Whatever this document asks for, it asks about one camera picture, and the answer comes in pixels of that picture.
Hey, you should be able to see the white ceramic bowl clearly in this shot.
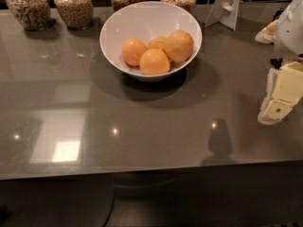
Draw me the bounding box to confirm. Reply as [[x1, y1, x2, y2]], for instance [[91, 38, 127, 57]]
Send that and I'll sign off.
[[99, 2, 203, 82]]

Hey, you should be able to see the white folded stand card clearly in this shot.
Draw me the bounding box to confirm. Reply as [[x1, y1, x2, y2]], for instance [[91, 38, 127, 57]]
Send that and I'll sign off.
[[205, 0, 242, 30]]

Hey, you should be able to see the orange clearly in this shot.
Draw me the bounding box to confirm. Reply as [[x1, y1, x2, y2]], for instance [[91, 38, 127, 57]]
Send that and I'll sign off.
[[148, 36, 168, 50], [122, 38, 148, 67], [139, 49, 170, 76], [164, 30, 194, 62]]

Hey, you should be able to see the leftmost glass jar of cereal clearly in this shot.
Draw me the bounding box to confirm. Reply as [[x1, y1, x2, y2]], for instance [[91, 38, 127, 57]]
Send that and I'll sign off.
[[6, 0, 52, 31]]

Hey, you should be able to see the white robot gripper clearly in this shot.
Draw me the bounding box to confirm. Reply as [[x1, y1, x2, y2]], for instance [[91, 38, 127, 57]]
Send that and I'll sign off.
[[255, 0, 303, 125]]

